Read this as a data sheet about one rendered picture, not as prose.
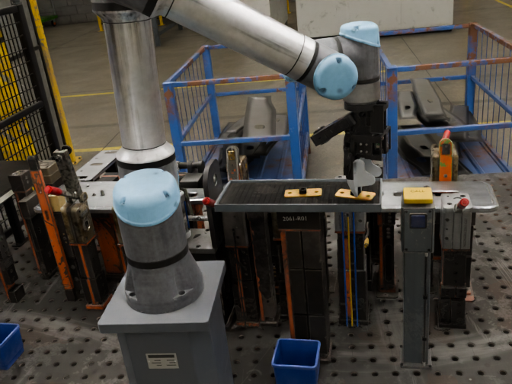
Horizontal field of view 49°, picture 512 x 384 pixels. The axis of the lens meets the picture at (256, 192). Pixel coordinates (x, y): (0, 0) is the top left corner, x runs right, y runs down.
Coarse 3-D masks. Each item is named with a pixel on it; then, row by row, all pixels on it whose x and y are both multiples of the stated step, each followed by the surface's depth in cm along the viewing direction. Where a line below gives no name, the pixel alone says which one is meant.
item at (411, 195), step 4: (404, 188) 126; (408, 188) 126; (412, 188) 126; (416, 188) 126; (420, 188) 125; (424, 188) 125; (428, 188) 125; (404, 192) 125; (408, 192) 124; (412, 192) 124; (416, 192) 124; (420, 192) 124; (424, 192) 124; (428, 192) 123; (404, 196) 123; (408, 196) 123; (412, 196) 122; (416, 196) 122; (420, 196) 122; (424, 196) 122; (428, 196) 122; (432, 196) 122; (404, 200) 122; (408, 200) 122; (412, 200) 121; (416, 200) 121; (420, 200) 121; (424, 200) 121; (428, 200) 121; (432, 200) 120
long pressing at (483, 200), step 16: (96, 192) 185; (112, 192) 183; (192, 192) 176; (384, 192) 162; (400, 192) 162; (432, 192) 160; (464, 192) 157; (480, 192) 156; (96, 208) 172; (384, 208) 153; (400, 208) 152; (480, 208) 148; (496, 208) 148
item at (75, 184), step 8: (56, 152) 158; (64, 152) 158; (56, 160) 157; (64, 160) 159; (64, 168) 161; (72, 168) 162; (64, 176) 162; (72, 176) 162; (72, 184) 163; (72, 192) 167; (80, 192) 166; (72, 200) 167; (80, 200) 166
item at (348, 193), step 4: (340, 192) 127; (344, 192) 127; (348, 192) 127; (364, 192) 126; (368, 192) 126; (372, 192) 126; (336, 196) 126; (340, 196) 126; (344, 196) 125; (348, 196) 125; (352, 196) 125; (360, 196) 124; (364, 196) 124; (372, 196) 124; (368, 200) 123
